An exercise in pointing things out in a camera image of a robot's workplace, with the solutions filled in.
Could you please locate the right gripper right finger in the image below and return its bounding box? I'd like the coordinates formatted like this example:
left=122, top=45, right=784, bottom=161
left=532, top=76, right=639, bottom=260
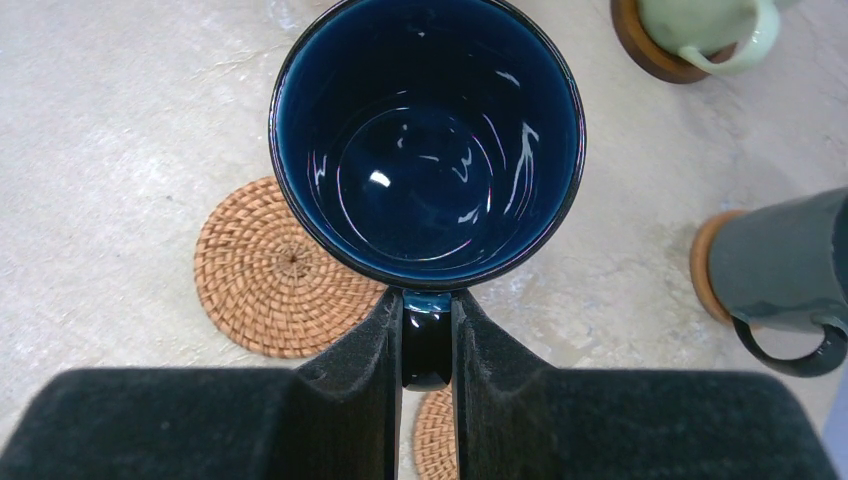
left=451, top=290, right=837, bottom=479

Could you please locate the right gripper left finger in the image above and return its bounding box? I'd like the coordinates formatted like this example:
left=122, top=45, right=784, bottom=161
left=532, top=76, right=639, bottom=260
left=1, top=288, right=403, bottom=479

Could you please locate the woven rattan round coaster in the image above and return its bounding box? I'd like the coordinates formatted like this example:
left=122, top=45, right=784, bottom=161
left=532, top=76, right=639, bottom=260
left=193, top=176, right=385, bottom=359

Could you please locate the brown wooden round coaster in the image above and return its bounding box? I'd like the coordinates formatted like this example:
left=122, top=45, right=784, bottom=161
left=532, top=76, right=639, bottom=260
left=689, top=210, right=746, bottom=329

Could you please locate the dark blue mug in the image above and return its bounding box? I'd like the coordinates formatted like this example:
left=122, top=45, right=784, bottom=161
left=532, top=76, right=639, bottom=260
left=269, top=1, right=586, bottom=391

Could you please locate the dark green mug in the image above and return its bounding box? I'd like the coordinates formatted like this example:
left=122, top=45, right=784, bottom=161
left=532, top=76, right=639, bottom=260
left=705, top=187, right=847, bottom=378

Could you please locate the dark grooved wooden coaster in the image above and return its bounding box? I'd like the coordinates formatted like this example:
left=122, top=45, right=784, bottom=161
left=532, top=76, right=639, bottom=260
left=609, top=0, right=710, bottom=84

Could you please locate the light green mug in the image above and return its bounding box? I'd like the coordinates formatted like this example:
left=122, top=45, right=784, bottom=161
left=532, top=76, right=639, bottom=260
left=637, top=0, right=796, bottom=75

